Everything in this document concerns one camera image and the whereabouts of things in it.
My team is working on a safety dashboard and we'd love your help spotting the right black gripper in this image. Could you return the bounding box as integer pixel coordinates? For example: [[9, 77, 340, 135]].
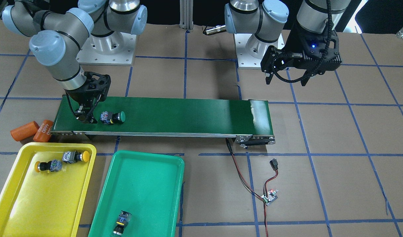
[[65, 72, 111, 123]]

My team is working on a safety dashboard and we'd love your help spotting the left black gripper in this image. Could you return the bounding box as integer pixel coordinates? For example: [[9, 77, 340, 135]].
[[261, 23, 343, 87]]

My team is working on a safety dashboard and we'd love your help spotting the green push button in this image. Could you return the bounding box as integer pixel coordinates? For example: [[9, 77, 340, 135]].
[[112, 210, 132, 236], [100, 111, 126, 124]]

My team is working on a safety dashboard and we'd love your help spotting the orange cylinder with white print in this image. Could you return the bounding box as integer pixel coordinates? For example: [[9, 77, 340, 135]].
[[33, 119, 54, 143]]

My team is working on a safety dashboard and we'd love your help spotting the yellow push button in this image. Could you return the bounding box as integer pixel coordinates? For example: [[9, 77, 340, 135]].
[[62, 150, 90, 164], [34, 159, 62, 172]]

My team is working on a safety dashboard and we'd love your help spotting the plain orange cylinder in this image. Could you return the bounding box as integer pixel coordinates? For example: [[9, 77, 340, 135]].
[[10, 121, 40, 142]]

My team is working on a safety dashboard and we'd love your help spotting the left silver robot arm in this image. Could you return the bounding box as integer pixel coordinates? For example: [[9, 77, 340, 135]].
[[224, 0, 350, 86]]

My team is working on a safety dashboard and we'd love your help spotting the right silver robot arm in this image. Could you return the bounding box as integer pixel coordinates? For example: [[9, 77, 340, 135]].
[[2, 0, 148, 123]]

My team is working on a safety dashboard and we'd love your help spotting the green conveyor belt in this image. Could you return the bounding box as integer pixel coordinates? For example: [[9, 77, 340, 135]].
[[52, 96, 275, 147]]

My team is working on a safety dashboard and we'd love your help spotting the yellow plastic tray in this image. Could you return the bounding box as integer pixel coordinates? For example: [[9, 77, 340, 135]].
[[0, 142, 97, 237]]

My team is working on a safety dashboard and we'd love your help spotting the green plastic tray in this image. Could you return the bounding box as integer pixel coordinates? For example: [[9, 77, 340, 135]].
[[89, 150, 185, 237]]

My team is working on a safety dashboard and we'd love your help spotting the small speed controller board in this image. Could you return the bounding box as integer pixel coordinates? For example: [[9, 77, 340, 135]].
[[261, 189, 278, 206]]

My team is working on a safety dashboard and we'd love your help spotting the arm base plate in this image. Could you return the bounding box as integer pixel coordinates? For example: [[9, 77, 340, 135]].
[[234, 33, 291, 70], [76, 32, 137, 66]]

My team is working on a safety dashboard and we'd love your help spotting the black inline switch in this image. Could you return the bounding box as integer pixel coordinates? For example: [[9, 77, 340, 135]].
[[270, 158, 278, 171]]

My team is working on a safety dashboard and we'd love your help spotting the red black wire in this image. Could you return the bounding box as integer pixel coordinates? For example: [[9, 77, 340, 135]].
[[225, 138, 278, 237]]

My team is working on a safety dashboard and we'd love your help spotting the aluminium frame post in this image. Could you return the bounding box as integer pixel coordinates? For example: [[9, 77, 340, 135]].
[[179, 0, 194, 31]]

